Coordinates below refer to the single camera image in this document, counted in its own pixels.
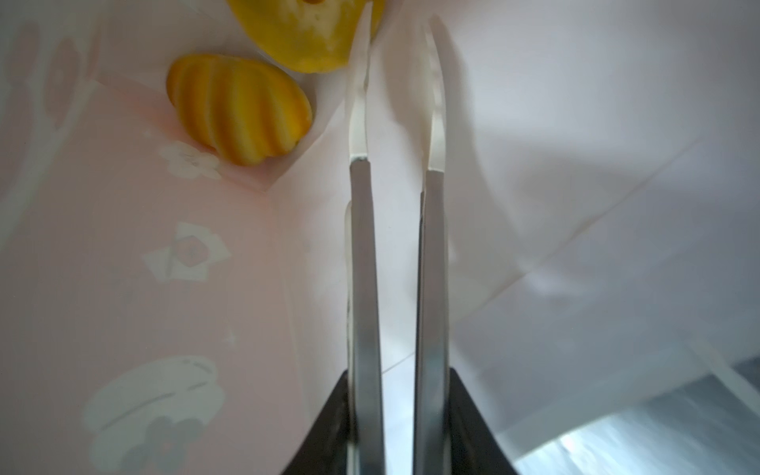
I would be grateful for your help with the metal tongs white tips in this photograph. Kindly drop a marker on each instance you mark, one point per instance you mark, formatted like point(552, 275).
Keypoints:
point(396, 236)

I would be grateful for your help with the red white paper bag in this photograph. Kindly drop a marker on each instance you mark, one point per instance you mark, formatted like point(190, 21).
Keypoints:
point(165, 312)

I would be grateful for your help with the yellow shell madeleine bread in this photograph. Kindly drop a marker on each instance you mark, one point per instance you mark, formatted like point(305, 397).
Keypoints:
point(246, 110)

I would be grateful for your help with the yellow round bun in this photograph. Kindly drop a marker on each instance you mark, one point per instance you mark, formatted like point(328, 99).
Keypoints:
point(304, 36)

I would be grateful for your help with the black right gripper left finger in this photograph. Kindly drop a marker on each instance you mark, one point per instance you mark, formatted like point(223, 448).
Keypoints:
point(324, 450)

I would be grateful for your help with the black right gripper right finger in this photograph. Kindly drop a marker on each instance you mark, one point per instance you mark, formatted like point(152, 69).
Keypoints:
point(474, 449)

